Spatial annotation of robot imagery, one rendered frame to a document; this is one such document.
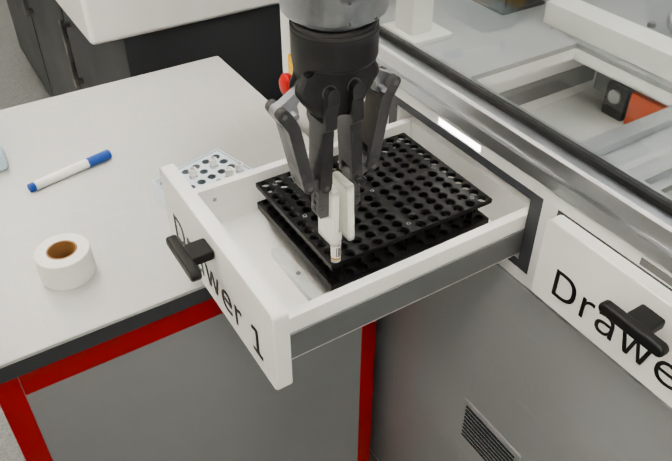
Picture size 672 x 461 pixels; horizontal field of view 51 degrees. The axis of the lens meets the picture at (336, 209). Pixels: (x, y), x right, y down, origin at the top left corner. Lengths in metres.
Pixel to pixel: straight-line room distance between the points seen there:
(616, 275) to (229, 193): 0.46
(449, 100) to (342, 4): 0.36
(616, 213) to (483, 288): 0.27
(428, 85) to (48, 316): 0.55
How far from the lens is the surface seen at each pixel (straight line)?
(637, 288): 0.74
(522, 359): 0.97
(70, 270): 0.96
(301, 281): 0.80
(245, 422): 1.20
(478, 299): 0.98
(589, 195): 0.77
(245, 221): 0.91
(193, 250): 0.76
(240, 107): 1.31
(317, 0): 0.55
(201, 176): 1.07
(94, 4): 1.48
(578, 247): 0.78
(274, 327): 0.66
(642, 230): 0.74
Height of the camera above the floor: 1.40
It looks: 38 degrees down
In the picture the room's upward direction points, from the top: straight up
